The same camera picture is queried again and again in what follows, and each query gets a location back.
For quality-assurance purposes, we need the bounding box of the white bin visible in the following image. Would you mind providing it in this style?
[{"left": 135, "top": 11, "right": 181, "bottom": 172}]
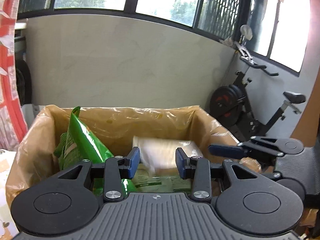
[{"left": 22, "top": 103, "right": 41, "bottom": 128}]

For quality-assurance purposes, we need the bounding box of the black exercise bike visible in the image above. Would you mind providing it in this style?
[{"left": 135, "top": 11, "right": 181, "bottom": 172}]
[{"left": 209, "top": 24, "right": 307, "bottom": 143}]

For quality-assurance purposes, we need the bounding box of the dark green snack bag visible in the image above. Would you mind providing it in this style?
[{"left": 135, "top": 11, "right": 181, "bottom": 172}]
[{"left": 54, "top": 106, "right": 140, "bottom": 197}]

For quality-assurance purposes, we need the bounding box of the printed room backdrop curtain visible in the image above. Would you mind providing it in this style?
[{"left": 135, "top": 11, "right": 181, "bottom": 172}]
[{"left": 0, "top": 0, "right": 27, "bottom": 151}]

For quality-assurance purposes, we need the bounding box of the cardboard box with plastic liner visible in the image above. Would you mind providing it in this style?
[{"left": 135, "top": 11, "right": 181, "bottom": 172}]
[{"left": 5, "top": 105, "right": 238, "bottom": 205}]

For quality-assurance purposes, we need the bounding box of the beige cracker pack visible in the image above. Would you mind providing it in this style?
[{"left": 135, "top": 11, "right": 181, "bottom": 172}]
[{"left": 132, "top": 136, "right": 203, "bottom": 177}]

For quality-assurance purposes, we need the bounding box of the light green rice cracker bag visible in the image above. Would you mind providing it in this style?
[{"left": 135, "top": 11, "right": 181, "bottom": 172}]
[{"left": 131, "top": 164, "right": 191, "bottom": 194}]

